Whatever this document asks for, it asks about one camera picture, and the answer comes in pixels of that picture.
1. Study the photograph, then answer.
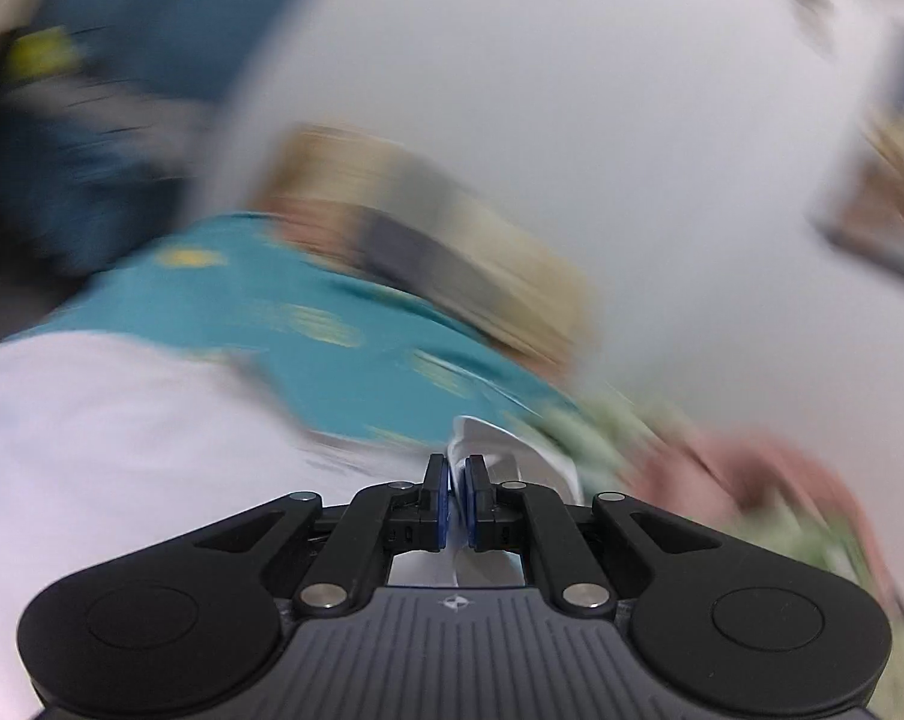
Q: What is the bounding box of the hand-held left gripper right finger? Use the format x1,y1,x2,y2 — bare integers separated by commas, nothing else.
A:
465,454,725,617

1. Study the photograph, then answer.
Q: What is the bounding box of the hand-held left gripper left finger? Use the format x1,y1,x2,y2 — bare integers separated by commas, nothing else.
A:
195,453,451,614

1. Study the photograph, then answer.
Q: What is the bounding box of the white garment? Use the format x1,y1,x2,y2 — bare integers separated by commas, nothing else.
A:
0,330,582,720

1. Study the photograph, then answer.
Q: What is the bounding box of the teal patterned bedsheet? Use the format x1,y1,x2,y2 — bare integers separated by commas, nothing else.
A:
17,210,595,466

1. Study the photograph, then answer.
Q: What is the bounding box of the pink and green floral cloth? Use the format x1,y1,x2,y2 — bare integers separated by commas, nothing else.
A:
557,382,904,691

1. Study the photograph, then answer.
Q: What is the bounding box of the dark blue cloth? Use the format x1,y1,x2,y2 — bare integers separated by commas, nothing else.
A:
0,0,325,278

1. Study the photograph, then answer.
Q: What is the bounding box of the framed wall picture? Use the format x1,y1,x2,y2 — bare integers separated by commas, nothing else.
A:
808,22,904,293

